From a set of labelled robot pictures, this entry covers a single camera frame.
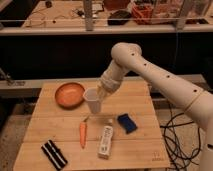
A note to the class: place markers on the black white striped block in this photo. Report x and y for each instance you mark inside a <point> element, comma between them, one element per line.
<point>54,155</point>

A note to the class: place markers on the orange carrot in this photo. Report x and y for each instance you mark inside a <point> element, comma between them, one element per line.
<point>83,132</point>

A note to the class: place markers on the orange ceramic bowl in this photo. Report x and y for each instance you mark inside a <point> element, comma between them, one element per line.
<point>69,95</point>

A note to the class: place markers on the orange crate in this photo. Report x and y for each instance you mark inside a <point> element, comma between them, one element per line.
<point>141,14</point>

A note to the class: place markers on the grey metal post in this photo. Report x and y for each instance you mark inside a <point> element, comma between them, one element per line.
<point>184,11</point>
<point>87,4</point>

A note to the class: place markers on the black object on shelf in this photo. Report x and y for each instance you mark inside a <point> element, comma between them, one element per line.
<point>119,17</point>

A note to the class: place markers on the white tube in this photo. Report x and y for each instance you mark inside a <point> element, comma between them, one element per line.
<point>105,141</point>

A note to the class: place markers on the grey metal post right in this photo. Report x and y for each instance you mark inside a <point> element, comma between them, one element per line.
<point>184,11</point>

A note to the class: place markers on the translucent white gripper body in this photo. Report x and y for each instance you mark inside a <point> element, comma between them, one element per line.
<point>102,93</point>

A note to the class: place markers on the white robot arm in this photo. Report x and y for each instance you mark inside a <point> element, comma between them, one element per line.
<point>196,102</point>

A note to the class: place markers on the blue sponge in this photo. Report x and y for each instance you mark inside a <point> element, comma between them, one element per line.
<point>127,123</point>

